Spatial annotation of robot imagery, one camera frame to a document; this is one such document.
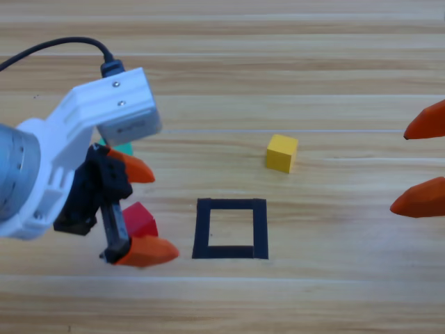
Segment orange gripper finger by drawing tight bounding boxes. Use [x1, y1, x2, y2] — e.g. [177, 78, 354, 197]
[403, 99, 445, 141]
[389, 176, 445, 219]

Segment red wooden block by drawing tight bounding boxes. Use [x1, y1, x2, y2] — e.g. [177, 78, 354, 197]
[121, 201, 159, 241]

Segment green wooden block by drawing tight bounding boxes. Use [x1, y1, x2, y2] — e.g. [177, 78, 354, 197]
[98, 137, 134, 157]

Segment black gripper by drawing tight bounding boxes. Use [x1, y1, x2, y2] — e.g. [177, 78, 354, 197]
[54, 144, 181, 268]

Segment black camera cable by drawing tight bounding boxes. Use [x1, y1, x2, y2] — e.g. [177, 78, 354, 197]
[0, 36, 125, 79]

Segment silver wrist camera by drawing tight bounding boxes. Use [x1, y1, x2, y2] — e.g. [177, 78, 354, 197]
[95, 67, 163, 147]

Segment yellow wooden block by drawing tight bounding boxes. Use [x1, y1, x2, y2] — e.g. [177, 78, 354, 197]
[266, 134, 299, 174]

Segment black tape square outline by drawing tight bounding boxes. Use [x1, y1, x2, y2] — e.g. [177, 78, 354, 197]
[191, 198, 270, 261]

